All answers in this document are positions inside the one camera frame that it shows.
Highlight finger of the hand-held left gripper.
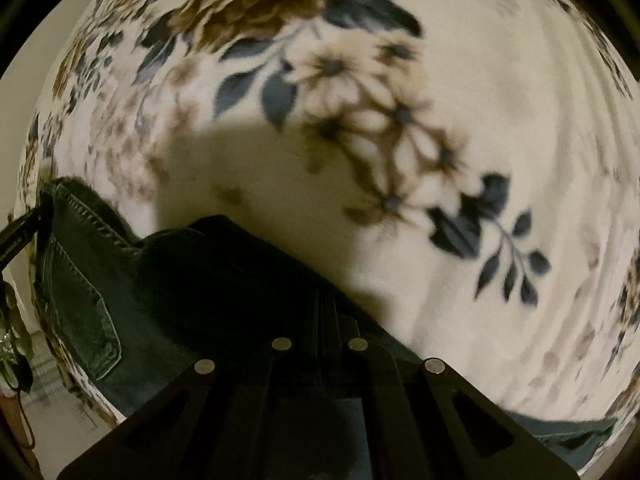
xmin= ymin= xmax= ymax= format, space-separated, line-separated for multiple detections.
xmin=0 ymin=204 xmax=54 ymax=269

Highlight black cable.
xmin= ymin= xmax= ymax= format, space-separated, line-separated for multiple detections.
xmin=14 ymin=385 xmax=38 ymax=453

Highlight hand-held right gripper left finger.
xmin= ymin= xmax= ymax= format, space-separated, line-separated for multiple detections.
xmin=56 ymin=291 xmax=329 ymax=480

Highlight dark denim pants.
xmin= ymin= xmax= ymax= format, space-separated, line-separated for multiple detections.
xmin=32 ymin=179 xmax=619 ymax=480

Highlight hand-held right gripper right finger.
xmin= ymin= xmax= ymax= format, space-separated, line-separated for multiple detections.
xmin=329 ymin=292 xmax=582 ymax=480

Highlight floral printed blanket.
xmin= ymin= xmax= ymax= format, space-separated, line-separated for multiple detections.
xmin=14 ymin=0 xmax=640 ymax=461

